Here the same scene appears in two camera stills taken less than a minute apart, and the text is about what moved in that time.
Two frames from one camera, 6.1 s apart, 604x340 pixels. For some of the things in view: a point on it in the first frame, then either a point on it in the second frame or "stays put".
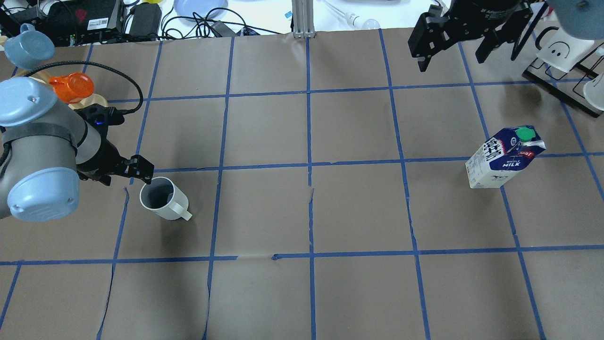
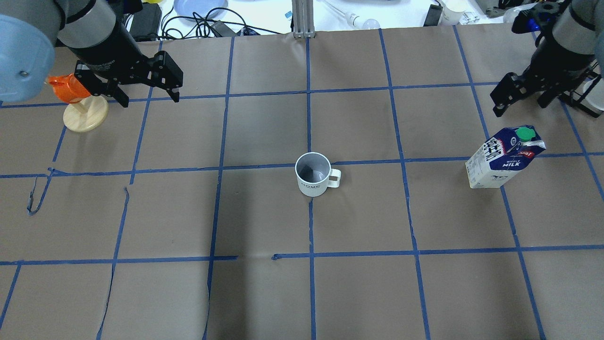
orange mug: x=72 y=87 stays put
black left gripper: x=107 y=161 to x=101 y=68
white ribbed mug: x=165 y=199 to x=314 y=174
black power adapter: x=145 y=20 stays put
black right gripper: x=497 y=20 to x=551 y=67
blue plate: x=185 y=8 stays put
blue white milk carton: x=508 y=151 stays put
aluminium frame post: x=303 y=17 stays put
